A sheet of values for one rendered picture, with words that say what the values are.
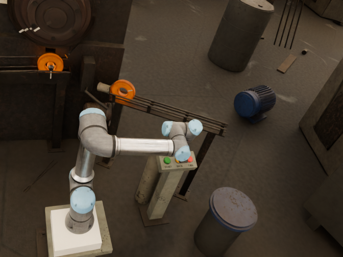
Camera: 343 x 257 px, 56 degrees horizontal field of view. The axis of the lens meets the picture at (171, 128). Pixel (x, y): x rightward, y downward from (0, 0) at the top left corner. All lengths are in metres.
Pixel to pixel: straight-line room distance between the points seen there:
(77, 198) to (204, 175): 1.41
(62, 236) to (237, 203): 1.06
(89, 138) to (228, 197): 1.10
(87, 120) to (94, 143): 0.12
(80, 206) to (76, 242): 0.23
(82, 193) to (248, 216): 1.03
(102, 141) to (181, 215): 1.27
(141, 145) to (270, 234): 1.60
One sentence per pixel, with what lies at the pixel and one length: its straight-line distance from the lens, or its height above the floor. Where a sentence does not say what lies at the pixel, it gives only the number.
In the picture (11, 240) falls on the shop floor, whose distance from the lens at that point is 2.23.
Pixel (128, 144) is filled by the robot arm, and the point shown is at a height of 0.98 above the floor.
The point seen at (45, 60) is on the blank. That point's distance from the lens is 2.20.
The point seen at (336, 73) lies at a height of 0.77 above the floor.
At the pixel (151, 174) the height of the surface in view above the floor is 0.34.
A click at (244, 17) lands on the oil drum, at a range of 4.24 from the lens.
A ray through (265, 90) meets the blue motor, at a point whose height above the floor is 0.34.
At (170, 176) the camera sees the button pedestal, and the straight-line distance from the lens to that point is 1.99.
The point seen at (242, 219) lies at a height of 0.43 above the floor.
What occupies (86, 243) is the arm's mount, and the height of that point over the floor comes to 0.36.
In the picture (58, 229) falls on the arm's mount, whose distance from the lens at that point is 1.83.
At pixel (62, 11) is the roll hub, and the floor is 1.16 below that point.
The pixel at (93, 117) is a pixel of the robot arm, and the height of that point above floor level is 1.01.
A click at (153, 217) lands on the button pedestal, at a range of 2.35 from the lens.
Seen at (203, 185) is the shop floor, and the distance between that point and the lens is 2.73.
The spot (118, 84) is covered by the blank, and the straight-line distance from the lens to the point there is 2.13.
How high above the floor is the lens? 1.94
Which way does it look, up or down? 39 degrees down
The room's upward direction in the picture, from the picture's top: 21 degrees clockwise
